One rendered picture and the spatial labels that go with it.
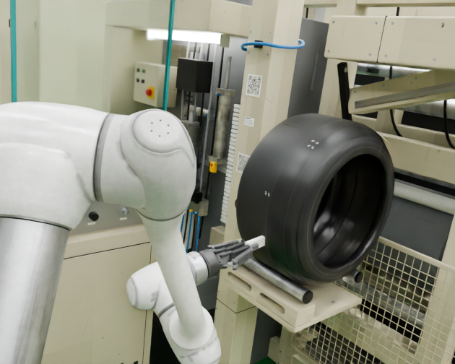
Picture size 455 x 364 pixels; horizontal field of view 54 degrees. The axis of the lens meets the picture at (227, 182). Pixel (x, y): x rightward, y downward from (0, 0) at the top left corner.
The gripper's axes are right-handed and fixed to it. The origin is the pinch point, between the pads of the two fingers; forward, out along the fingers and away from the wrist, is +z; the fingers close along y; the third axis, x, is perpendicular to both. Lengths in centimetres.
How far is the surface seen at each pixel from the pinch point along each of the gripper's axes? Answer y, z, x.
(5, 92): 393, 28, 8
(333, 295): -4.4, 36.1, 31.8
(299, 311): -11.1, 9.4, 22.3
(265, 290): 3.4, 8.7, 22.1
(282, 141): 4.9, 14.6, -28.3
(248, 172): 10.3, 6.1, -18.3
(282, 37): 26, 34, -57
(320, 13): 686, 848, -69
